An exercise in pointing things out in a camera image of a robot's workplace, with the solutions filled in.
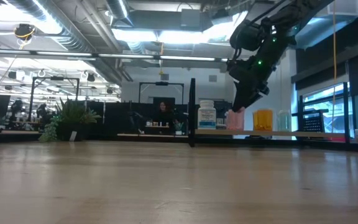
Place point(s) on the wooden background desk top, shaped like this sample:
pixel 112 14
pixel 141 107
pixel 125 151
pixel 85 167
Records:
pixel 152 135

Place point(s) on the corrugated silver ceiling duct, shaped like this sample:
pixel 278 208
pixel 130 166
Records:
pixel 57 34

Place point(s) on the black background monitor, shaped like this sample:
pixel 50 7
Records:
pixel 221 107

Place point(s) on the white melatonin supplement bottle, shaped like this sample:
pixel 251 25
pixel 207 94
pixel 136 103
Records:
pixel 207 116

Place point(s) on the black round ceiling device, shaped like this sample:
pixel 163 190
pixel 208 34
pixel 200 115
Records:
pixel 24 31

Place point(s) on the small background bottle rack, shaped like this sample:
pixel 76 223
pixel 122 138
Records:
pixel 157 125

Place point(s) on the grey ceiling box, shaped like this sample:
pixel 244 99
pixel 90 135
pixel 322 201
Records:
pixel 191 18

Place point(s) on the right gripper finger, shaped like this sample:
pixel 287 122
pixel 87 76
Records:
pixel 247 96

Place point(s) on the long ceiling light strip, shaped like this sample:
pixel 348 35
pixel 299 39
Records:
pixel 64 53
pixel 5 51
pixel 224 59
pixel 185 58
pixel 126 56

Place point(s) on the black mesh panel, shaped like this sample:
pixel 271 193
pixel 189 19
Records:
pixel 314 124

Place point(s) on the wooden shelf black frame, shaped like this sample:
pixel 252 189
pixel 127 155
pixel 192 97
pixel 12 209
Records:
pixel 291 133

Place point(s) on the person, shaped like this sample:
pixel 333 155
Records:
pixel 165 113

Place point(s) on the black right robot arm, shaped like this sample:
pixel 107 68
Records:
pixel 300 12

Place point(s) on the black background partition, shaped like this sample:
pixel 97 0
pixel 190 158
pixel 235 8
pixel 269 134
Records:
pixel 126 118

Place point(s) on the black background gantry frame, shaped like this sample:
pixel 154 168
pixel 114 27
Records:
pixel 162 83
pixel 54 79

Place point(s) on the potted succulent plant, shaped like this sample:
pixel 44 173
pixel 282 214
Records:
pixel 70 119

